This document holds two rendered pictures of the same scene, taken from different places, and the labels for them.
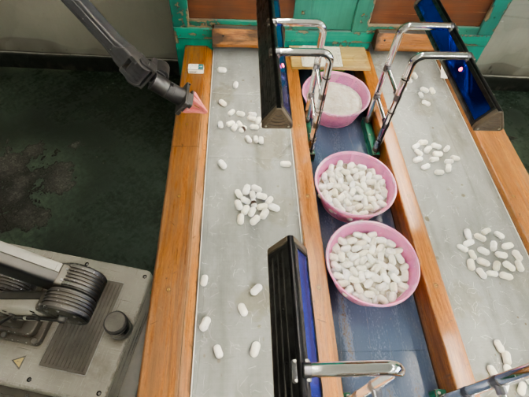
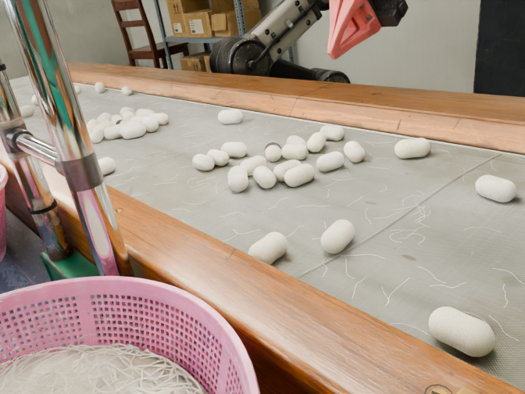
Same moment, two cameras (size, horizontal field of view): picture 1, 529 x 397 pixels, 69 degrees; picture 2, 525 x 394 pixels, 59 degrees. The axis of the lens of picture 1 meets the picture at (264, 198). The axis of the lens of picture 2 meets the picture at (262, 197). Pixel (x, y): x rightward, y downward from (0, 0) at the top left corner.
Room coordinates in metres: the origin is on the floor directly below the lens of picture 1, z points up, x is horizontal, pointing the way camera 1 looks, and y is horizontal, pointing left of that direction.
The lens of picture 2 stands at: (1.43, -0.20, 0.94)
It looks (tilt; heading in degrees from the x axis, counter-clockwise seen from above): 26 degrees down; 148
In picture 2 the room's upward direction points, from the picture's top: 9 degrees counter-clockwise
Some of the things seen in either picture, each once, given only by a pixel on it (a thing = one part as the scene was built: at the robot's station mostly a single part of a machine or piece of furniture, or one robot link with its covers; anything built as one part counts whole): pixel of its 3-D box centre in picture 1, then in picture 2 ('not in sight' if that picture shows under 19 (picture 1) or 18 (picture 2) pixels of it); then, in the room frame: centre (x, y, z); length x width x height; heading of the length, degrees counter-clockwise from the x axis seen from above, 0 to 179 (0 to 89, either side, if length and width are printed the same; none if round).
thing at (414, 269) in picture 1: (368, 267); not in sight; (0.51, -0.32, 0.72); 0.27 x 0.27 x 0.10
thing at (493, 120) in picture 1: (455, 50); not in sight; (1.09, -0.54, 1.08); 0.62 x 0.08 x 0.07; 6
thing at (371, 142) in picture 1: (409, 97); not in sight; (1.07, -0.46, 0.90); 0.20 x 0.19 x 0.45; 6
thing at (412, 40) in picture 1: (408, 40); not in sight; (1.53, -0.55, 0.83); 0.30 x 0.06 x 0.07; 96
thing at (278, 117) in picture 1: (271, 45); not in sight; (1.03, 0.02, 1.08); 0.62 x 0.08 x 0.07; 6
